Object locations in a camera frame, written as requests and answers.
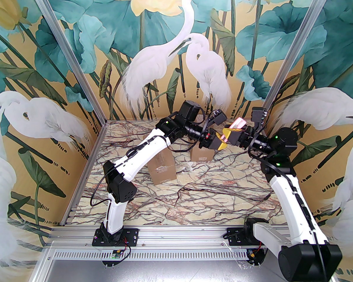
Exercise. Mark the pink utility knife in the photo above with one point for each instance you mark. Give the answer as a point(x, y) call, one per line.
point(238, 123)

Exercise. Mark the brown cardboard box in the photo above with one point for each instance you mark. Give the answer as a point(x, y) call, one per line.
point(163, 172)
point(201, 155)

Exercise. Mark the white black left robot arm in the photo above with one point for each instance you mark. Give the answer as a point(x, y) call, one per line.
point(117, 213)

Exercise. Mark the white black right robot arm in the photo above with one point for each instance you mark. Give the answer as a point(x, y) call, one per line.
point(288, 195)

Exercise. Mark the perforated metal strip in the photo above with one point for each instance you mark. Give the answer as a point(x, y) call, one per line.
point(179, 255)

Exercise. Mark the grey metal sheet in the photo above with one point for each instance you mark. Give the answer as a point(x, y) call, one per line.
point(179, 272)

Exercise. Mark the small green circuit board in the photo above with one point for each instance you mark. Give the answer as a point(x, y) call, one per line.
point(116, 254)

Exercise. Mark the aluminium frame post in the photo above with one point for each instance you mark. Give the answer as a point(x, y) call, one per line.
point(71, 54)
point(290, 54)

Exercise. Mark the aluminium side rail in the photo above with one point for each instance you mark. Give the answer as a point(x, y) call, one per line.
point(94, 148)

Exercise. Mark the aluminium frame rail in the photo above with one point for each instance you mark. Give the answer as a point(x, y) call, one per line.
point(179, 236)

